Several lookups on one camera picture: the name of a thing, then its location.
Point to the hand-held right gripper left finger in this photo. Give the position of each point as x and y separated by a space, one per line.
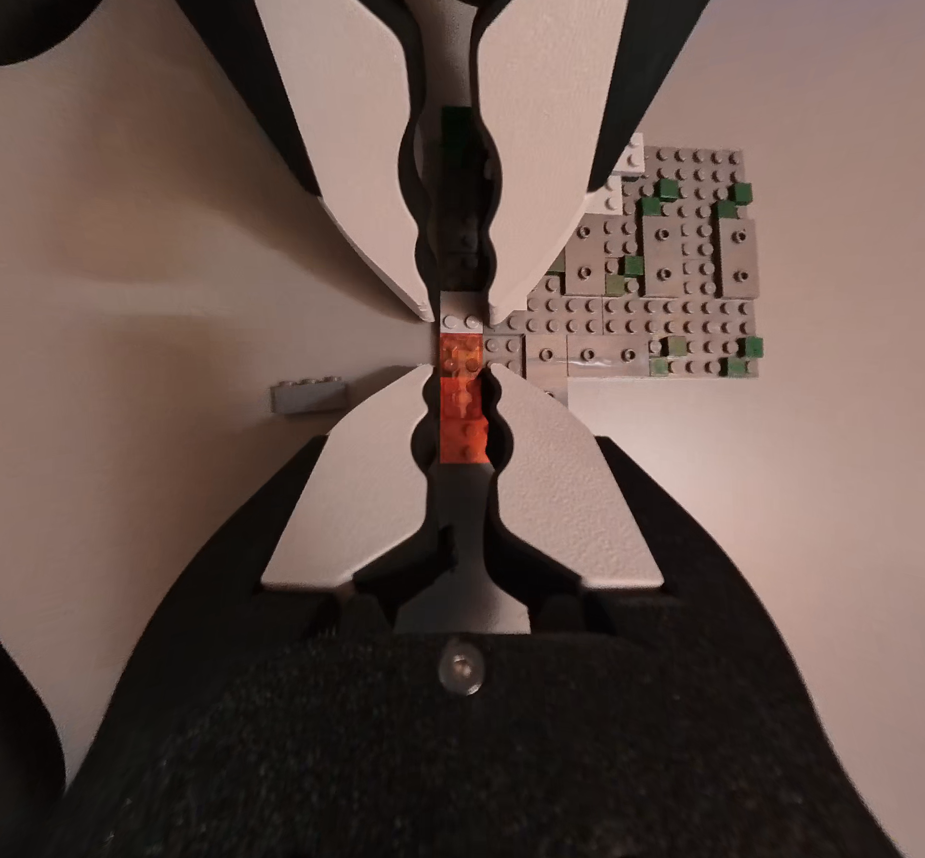
347 511

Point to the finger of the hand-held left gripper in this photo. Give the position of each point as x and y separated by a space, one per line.
339 114
556 114

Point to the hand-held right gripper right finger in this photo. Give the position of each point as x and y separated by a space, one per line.
578 511

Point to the grey and orange lego build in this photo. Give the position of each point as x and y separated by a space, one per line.
650 316

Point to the dark grey long lego brick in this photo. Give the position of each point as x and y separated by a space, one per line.
311 395

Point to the black office chair seat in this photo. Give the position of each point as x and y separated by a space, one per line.
22 728

